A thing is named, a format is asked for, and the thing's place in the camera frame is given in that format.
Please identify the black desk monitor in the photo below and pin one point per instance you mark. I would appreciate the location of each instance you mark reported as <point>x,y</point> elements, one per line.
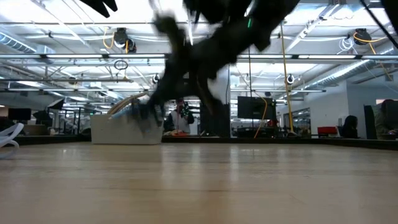
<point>18,114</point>

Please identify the person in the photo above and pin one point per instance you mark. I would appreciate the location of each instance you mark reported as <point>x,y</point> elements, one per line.
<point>349,127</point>
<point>385,118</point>
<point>180,121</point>

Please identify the black aluminium table frame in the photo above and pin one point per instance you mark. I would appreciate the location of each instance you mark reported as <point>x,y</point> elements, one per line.
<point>280,140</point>

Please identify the black tall cabinet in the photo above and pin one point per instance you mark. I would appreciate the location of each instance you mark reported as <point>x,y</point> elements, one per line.
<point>217,124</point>

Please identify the long ceiling light bar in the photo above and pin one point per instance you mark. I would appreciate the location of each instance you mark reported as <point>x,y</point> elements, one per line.
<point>93,56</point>

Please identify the red box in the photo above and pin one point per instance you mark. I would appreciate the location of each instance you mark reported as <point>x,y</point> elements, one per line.
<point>326,130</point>

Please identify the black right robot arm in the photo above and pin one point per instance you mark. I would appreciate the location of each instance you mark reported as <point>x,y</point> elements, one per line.
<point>236,37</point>

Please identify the white plastic storage bin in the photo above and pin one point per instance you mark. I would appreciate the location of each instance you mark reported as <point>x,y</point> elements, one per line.
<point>118,132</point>

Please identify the black wall television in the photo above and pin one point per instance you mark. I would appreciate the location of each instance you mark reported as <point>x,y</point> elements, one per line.
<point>255,107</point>

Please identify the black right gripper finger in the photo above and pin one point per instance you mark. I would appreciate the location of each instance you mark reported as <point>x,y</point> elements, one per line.
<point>157,113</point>
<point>136,113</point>

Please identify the white building column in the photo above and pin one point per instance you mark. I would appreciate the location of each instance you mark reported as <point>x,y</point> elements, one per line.
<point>226,87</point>

